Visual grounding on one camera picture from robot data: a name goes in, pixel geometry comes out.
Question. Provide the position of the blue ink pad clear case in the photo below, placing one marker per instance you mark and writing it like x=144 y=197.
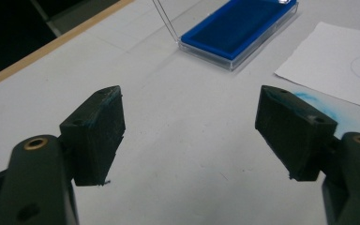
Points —
x=237 y=28

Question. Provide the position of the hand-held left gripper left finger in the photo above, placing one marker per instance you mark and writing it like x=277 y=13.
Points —
x=93 y=137

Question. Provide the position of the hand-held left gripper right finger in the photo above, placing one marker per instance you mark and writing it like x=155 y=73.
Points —
x=293 y=134

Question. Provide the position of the white paper sheet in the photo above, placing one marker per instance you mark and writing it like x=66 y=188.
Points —
x=325 y=62

